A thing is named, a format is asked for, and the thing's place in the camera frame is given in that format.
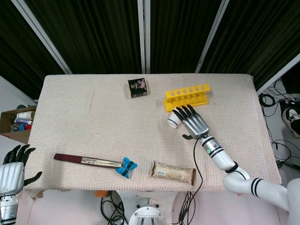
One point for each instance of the brown snack bar wrapper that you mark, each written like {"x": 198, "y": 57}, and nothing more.
{"x": 173, "y": 174}

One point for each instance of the small black printed box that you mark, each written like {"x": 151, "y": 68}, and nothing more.
{"x": 138, "y": 87}

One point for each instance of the white tube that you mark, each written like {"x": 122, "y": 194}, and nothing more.
{"x": 173, "y": 119}

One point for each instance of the yellow test tube rack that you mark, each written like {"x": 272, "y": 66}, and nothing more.
{"x": 186, "y": 97}

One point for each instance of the pink woven tablecloth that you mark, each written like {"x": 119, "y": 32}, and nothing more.
{"x": 145, "y": 131}

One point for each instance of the blue snack packet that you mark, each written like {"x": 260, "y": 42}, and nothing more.
{"x": 126, "y": 167}

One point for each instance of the robot base round metal plate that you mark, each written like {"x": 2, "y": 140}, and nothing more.
{"x": 147, "y": 215}

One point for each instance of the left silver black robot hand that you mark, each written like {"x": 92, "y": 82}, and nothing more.
{"x": 10, "y": 170}

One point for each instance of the white bottle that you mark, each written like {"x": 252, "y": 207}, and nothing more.
{"x": 25, "y": 114}

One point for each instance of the white black sneaker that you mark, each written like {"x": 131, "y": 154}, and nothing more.
{"x": 290, "y": 119}

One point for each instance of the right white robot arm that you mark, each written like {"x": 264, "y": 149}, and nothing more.
{"x": 236, "y": 168}

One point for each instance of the cardboard box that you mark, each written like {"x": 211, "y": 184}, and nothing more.
{"x": 16, "y": 127}

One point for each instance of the orange object under table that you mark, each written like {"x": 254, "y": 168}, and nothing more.
{"x": 100, "y": 193}

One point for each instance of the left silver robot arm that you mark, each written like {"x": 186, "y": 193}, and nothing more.
{"x": 7, "y": 208}

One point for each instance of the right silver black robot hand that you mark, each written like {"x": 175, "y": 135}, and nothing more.
{"x": 195, "y": 123}

